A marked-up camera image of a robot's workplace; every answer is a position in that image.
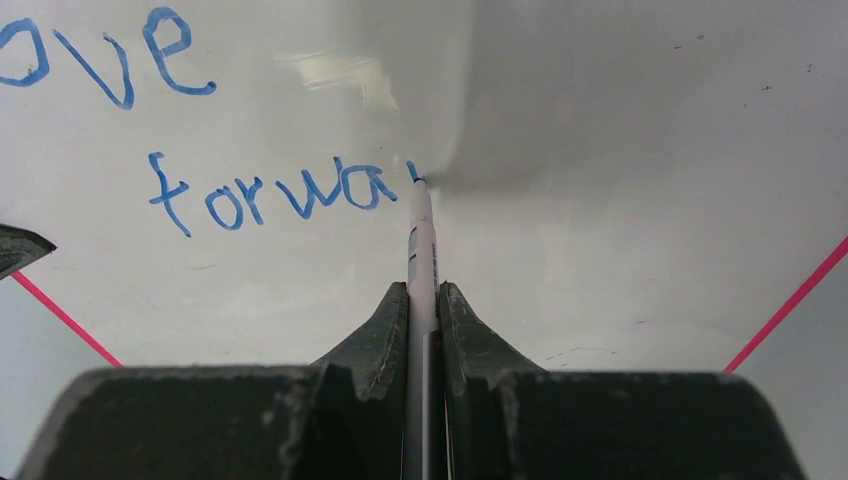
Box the pink framed whiteboard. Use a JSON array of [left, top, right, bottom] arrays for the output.
[[1, 1, 847, 369]]

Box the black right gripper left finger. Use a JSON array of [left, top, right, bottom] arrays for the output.
[[17, 282, 408, 479]]

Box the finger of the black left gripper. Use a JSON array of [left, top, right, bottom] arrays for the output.
[[0, 224, 57, 280]]

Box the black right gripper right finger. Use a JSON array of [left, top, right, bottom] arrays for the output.
[[439, 282, 805, 479]]

